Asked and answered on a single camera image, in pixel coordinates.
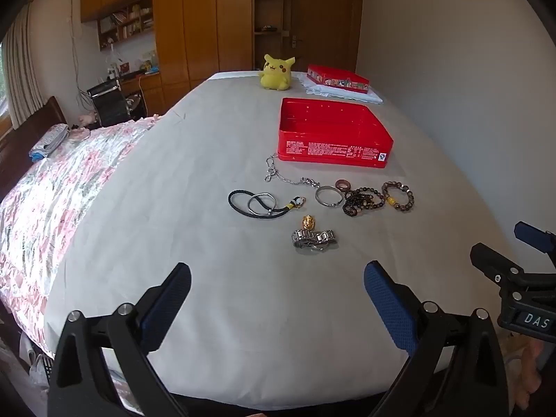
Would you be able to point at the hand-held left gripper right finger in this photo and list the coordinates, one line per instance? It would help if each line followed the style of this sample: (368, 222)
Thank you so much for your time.
(391, 308)

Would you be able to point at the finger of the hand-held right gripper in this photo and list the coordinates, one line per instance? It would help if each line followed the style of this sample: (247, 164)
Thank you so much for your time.
(499, 267)
(536, 236)

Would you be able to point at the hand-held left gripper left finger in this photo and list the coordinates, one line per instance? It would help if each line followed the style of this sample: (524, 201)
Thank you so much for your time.
(167, 308)

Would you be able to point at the silver knot bangle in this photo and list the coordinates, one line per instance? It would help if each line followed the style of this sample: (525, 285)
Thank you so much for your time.
(326, 195)

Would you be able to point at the red tin box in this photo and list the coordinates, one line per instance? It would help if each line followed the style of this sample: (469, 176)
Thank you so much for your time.
(332, 134)

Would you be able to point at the person's right hand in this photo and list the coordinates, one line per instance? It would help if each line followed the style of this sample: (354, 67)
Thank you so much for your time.
(532, 356)

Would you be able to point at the silver metal watch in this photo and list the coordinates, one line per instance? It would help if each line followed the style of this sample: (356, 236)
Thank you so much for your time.
(313, 240)

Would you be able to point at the gold pendant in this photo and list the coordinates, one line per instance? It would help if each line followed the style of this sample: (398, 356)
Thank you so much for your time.
(307, 222)

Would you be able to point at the thin silver bangle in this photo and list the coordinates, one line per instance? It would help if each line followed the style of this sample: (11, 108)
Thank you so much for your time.
(262, 203)

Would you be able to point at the pink floral blanket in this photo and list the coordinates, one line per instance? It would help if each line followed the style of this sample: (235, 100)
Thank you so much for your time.
(65, 191)

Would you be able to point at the folded grey blue towel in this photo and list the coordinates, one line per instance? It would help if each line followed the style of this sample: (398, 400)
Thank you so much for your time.
(48, 141)

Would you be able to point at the black office chair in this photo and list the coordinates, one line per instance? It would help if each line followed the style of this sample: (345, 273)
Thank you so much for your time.
(108, 104)

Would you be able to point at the white folded cloth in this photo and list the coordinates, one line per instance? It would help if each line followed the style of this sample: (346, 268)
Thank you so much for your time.
(347, 94)

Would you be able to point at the wooden desk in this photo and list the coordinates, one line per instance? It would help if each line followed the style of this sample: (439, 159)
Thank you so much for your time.
(147, 89)

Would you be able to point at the dark wooden headboard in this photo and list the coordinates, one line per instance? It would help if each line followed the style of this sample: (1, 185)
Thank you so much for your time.
(30, 134)

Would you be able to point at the red tin lid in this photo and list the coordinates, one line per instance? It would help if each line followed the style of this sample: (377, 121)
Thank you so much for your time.
(338, 77)

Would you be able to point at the yellow plush toy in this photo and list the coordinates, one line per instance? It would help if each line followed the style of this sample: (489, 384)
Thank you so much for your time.
(276, 71)

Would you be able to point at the beige curtain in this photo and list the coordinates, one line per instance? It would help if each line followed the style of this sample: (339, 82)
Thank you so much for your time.
(30, 65)

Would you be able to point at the wooden bookshelf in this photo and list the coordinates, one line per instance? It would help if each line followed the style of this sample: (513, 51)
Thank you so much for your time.
(126, 26)

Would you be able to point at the wooden wardrobe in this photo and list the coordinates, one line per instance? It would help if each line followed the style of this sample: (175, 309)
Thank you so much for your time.
(200, 21)

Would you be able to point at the wooden door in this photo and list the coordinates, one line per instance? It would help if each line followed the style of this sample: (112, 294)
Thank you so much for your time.
(323, 21)

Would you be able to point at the open wooden shelf niche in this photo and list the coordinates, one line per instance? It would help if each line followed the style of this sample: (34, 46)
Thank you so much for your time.
(268, 17)

